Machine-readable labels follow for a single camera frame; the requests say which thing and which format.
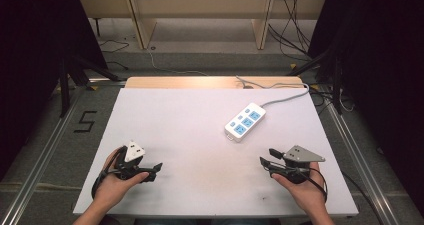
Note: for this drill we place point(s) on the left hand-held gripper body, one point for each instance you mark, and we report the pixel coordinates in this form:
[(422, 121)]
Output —
[(134, 152)]

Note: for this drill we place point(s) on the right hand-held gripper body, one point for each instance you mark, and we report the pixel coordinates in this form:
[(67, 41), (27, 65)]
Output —
[(297, 155)]

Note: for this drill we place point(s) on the person's left hand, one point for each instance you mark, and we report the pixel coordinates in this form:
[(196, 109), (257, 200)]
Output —
[(115, 184)]

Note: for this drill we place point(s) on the person's right hand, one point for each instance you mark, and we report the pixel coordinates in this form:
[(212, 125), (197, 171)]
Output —
[(305, 191)]

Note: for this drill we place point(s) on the white power strip blue sockets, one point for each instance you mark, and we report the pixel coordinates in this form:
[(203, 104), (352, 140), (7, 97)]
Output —
[(245, 122)]

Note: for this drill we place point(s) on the black metal stand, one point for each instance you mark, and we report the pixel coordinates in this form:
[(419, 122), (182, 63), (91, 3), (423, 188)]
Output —
[(65, 85), (336, 85)]

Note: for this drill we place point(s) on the black curtain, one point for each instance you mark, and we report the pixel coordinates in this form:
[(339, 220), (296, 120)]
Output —
[(36, 51), (380, 68)]

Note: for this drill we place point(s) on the light wooden shelf unit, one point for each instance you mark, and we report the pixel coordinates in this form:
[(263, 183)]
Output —
[(203, 8)]

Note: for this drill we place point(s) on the aluminium floor rail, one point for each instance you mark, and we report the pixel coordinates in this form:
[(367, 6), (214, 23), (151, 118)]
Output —
[(43, 158), (360, 165)]

